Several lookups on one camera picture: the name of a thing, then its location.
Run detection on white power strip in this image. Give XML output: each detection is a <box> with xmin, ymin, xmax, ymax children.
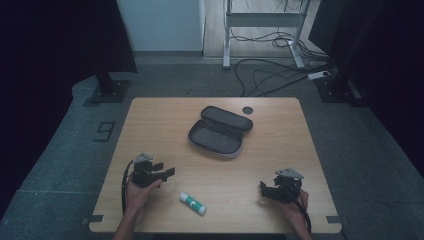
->
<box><xmin>306</xmin><ymin>70</ymin><xmax>332</xmax><ymax>81</ymax></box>

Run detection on black stand base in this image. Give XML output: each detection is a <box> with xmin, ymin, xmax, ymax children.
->
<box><xmin>89</xmin><ymin>71</ymin><xmax>132</xmax><ymax>104</ymax></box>
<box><xmin>314</xmin><ymin>73</ymin><xmax>365</xmax><ymax>105</ymax></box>

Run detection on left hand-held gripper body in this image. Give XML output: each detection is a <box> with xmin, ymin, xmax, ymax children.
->
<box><xmin>131</xmin><ymin>152</ymin><xmax>164</xmax><ymax>189</ymax></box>

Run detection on white green glue stick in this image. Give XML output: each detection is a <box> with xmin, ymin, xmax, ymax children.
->
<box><xmin>178</xmin><ymin>191</ymin><xmax>208</xmax><ymax>216</ymax></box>

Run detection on dark curtain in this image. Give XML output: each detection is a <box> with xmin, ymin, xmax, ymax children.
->
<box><xmin>308</xmin><ymin>0</ymin><xmax>424</xmax><ymax>178</ymax></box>
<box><xmin>0</xmin><ymin>0</ymin><xmax>138</xmax><ymax>219</ymax></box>

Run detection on hand-held gripper black cable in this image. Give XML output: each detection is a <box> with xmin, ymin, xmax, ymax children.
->
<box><xmin>285</xmin><ymin>185</ymin><xmax>313</xmax><ymax>234</ymax></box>
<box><xmin>121</xmin><ymin>160</ymin><xmax>135</xmax><ymax>215</ymax></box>

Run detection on person's right hand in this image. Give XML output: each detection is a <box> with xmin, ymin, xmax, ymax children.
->
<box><xmin>277</xmin><ymin>189</ymin><xmax>311</xmax><ymax>224</ymax></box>

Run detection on right hand-held gripper black cable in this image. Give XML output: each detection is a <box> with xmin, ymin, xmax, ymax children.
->
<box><xmin>285</xmin><ymin>185</ymin><xmax>313</xmax><ymax>234</ymax></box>

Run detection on grey zip pencil case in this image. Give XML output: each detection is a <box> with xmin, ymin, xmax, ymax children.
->
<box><xmin>187</xmin><ymin>105</ymin><xmax>254</xmax><ymax>160</ymax></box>

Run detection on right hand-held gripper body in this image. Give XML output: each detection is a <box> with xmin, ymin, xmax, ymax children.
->
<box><xmin>273</xmin><ymin>167</ymin><xmax>305</xmax><ymax>203</ymax></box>

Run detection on white metal desk frame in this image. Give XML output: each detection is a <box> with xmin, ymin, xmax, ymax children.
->
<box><xmin>222</xmin><ymin>0</ymin><xmax>310</xmax><ymax>70</ymax></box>

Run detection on person's left hand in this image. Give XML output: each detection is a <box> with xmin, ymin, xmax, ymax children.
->
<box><xmin>125</xmin><ymin>178</ymin><xmax>164</xmax><ymax>215</ymax></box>

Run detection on left hand-held gripper black cable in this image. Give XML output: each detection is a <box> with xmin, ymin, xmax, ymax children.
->
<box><xmin>121</xmin><ymin>160</ymin><xmax>135</xmax><ymax>215</ymax></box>

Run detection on black floor cables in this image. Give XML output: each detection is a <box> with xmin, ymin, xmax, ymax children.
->
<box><xmin>229</xmin><ymin>28</ymin><xmax>334</xmax><ymax>98</ymax></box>

